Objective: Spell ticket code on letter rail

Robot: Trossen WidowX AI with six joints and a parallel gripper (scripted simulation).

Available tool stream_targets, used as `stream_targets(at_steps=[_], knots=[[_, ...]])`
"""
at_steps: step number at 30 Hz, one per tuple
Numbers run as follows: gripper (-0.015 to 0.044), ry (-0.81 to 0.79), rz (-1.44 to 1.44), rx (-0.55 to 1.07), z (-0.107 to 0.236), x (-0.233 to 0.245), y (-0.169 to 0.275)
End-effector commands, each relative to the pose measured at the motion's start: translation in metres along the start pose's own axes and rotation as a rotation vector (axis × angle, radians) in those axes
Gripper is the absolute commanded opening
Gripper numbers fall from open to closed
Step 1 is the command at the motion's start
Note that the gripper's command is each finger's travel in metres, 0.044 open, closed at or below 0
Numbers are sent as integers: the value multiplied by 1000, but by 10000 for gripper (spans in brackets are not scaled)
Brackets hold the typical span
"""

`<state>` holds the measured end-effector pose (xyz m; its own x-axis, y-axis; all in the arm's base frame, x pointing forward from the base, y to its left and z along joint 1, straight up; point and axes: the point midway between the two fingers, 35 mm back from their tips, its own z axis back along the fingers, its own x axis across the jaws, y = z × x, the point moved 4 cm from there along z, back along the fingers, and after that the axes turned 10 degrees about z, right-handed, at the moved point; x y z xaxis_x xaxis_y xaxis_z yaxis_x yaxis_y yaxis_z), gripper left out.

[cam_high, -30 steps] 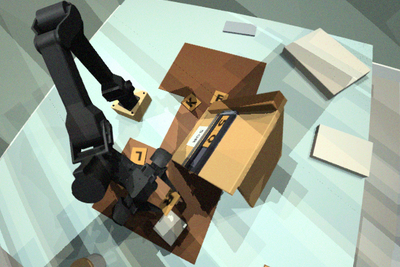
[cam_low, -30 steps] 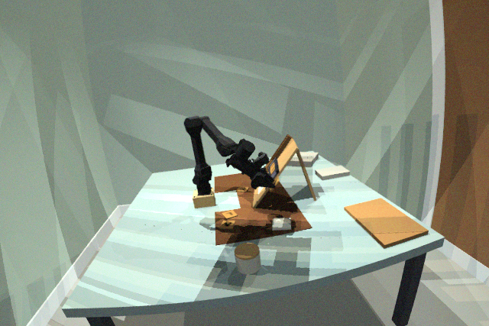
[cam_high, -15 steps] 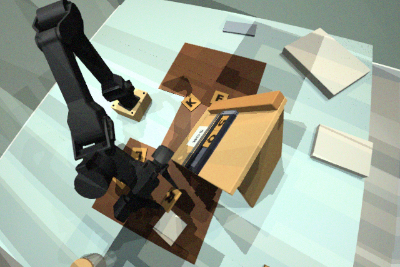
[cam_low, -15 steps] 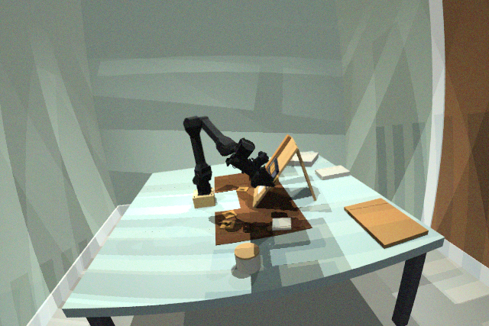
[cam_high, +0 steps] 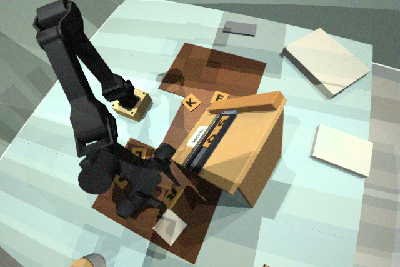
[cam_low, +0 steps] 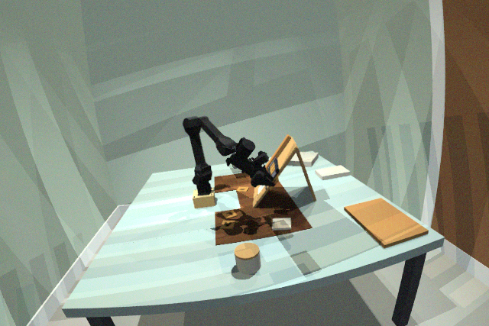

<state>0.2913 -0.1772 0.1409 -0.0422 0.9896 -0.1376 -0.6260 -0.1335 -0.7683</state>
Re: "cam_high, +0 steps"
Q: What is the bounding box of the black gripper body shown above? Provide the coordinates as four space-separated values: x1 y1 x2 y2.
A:
116 143 176 220

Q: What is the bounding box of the grey cylinder with tan lid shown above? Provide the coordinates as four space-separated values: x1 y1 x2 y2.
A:
70 253 106 267

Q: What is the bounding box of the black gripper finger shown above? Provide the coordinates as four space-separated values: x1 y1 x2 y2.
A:
135 193 166 209
161 161 180 187

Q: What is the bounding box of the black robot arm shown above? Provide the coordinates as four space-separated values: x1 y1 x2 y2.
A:
33 0 164 196

